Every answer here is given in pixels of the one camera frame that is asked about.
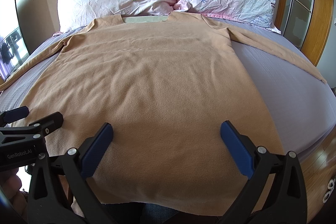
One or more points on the person's left hand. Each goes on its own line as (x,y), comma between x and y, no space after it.
(11,185)

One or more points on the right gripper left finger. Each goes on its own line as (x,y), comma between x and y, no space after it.
(47,201)

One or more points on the tan long-sleeve shirt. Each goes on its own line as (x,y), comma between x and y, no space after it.
(165,87)

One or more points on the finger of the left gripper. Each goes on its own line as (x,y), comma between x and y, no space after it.
(49,123)
(10,116)

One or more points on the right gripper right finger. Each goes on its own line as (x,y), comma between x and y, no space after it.
(275,191)

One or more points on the lavender bed sheet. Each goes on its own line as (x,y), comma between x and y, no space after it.
(302,107)

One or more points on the wooden headboard frame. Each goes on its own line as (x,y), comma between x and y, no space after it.
(306,24)

